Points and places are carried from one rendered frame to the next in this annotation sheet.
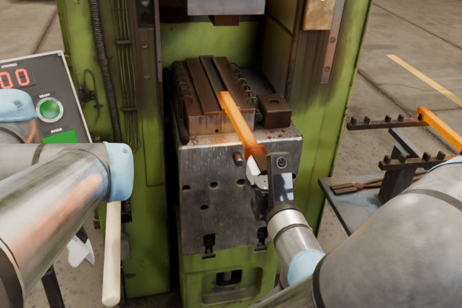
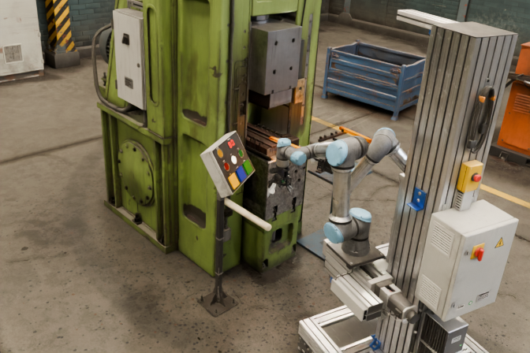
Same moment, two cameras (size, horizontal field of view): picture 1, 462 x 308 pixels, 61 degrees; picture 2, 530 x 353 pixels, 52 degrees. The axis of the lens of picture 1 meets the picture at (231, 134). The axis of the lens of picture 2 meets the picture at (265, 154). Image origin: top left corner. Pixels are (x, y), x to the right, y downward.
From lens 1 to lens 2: 2.74 m
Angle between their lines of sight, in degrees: 28
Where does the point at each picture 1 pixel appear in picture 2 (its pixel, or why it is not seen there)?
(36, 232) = not seen: hidden behind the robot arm
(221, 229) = (280, 202)
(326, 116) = (302, 140)
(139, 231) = (230, 223)
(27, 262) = not seen: hidden behind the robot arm
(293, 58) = (290, 116)
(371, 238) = (374, 143)
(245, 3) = (285, 99)
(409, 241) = (380, 141)
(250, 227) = (289, 198)
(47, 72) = (236, 139)
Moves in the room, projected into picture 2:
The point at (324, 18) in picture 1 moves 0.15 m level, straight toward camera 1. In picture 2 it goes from (300, 97) to (308, 104)
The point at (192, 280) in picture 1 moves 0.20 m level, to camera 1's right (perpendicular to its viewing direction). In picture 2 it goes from (266, 237) to (290, 230)
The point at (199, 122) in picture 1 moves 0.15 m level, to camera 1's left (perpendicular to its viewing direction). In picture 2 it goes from (270, 150) to (250, 154)
